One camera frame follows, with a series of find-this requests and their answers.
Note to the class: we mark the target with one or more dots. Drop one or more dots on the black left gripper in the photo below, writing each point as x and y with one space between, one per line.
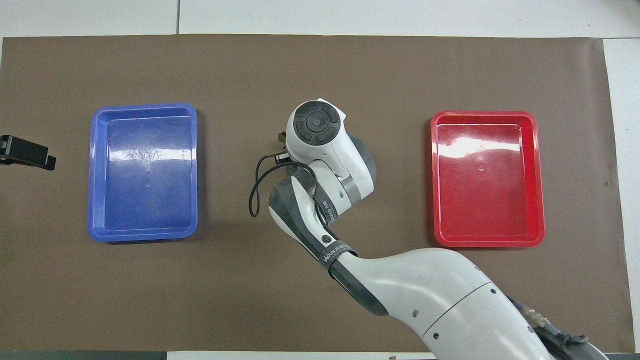
25 150

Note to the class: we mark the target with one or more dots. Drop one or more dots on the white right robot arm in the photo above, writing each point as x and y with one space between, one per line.
425 285

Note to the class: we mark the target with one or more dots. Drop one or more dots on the blue plastic tray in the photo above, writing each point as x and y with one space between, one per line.
145 200

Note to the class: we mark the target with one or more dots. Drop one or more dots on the brown table mat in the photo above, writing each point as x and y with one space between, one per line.
150 300

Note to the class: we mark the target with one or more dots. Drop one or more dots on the red plastic tray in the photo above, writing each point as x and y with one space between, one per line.
487 200

